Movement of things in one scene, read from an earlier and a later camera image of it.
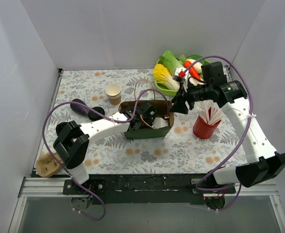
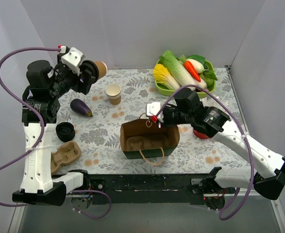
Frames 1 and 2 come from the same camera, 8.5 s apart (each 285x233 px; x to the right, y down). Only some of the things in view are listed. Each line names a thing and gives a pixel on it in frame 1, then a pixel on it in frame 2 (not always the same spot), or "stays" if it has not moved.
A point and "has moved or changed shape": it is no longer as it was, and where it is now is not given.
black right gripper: x=185 y=96 -> x=166 y=117
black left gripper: x=137 y=124 -> x=85 y=78
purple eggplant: x=80 y=109 stays
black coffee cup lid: x=94 y=117 -> x=91 y=66
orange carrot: x=192 y=69 stays
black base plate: x=146 y=188 stays
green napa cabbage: x=168 y=59 stays
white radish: x=197 y=65 stays
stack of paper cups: x=113 y=91 stays
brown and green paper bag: x=148 y=118 has moved or changed shape
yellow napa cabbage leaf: x=162 y=75 stays
